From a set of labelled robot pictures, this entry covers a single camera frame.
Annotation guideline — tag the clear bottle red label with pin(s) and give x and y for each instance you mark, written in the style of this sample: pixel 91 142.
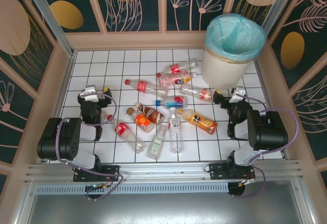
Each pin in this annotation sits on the clear bottle red label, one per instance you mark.
pixel 194 92

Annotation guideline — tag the orange juice bottle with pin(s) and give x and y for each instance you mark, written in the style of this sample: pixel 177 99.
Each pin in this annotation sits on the orange juice bottle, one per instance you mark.
pixel 199 122

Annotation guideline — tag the red-capped clear cola bottle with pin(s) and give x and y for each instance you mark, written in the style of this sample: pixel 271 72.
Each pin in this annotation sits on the red-capped clear cola bottle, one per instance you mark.
pixel 122 129
pixel 175 69
pixel 143 86

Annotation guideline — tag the blue-capped bottle blue red label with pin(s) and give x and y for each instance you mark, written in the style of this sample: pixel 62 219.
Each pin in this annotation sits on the blue-capped bottle blue red label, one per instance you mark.
pixel 176 101

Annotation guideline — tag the orange label bottle brown cap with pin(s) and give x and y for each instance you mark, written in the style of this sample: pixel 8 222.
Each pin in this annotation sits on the orange label bottle brown cap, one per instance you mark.
pixel 143 123

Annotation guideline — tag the pink milk drink bottle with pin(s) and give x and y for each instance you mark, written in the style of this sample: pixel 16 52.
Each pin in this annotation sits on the pink milk drink bottle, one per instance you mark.
pixel 173 79

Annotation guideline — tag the brown drink bottle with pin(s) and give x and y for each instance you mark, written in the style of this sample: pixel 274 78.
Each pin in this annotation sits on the brown drink bottle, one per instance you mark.
pixel 152 113

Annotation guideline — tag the white-capped clear water bottle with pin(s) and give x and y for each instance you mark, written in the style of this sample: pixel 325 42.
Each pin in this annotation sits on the white-capped clear water bottle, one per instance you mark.
pixel 175 137

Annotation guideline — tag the small clear bottle green label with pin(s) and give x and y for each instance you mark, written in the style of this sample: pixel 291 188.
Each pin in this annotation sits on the small clear bottle green label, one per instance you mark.
pixel 156 146

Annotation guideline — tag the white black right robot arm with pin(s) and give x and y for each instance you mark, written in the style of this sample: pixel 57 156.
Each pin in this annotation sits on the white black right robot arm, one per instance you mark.
pixel 268 132

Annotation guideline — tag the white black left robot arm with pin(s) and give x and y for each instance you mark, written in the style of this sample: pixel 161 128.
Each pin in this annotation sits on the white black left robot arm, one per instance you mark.
pixel 58 142

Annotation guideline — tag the white waste bin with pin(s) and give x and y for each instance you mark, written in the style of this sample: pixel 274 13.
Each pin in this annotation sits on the white waste bin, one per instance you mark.
pixel 222 73

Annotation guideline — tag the light blue bin liner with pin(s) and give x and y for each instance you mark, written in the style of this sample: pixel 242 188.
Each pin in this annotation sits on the light blue bin liner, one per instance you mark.
pixel 237 37

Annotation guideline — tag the small controller board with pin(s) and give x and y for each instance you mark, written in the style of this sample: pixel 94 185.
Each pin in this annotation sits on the small controller board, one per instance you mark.
pixel 95 187
pixel 246 182

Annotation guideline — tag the grey metal panel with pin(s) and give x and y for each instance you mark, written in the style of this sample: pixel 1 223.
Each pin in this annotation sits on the grey metal panel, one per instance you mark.
pixel 166 208

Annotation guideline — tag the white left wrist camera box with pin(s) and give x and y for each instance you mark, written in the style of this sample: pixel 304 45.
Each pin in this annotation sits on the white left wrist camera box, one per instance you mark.
pixel 89 91

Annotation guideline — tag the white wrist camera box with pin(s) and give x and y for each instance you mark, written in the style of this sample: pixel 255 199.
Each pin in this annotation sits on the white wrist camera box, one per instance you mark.
pixel 238 91
pixel 89 91

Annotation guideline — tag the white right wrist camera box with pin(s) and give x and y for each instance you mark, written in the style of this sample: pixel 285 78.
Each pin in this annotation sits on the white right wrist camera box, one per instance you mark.
pixel 238 91

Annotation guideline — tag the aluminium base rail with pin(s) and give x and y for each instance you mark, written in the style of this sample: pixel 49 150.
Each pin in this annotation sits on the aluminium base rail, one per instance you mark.
pixel 166 169

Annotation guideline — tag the aluminium frame post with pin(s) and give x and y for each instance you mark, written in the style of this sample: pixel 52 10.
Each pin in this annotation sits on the aluminium frame post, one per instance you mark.
pixel 49 17
pixel 276 4

